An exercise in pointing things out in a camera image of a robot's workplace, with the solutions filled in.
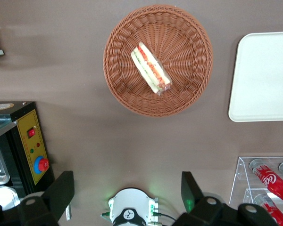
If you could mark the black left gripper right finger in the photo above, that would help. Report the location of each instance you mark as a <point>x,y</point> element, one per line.
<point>207,212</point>

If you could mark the round brown wicker basket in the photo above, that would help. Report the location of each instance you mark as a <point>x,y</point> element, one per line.
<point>184,47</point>

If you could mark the clear acrylic bottle rack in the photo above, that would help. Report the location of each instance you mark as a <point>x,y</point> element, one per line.
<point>240,179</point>

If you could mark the black appliance yellow control panel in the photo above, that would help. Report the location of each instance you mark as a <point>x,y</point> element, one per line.
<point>30,141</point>

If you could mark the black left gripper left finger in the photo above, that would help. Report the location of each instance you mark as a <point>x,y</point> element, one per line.
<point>33,209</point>

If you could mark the cream plastic tray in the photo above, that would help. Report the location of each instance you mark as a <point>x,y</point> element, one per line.
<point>261,77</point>

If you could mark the triangle sandwich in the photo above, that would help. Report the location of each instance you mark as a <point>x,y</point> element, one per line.
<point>149,67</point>

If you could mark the small metal bracket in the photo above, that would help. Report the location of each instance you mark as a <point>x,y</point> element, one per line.
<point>69,212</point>

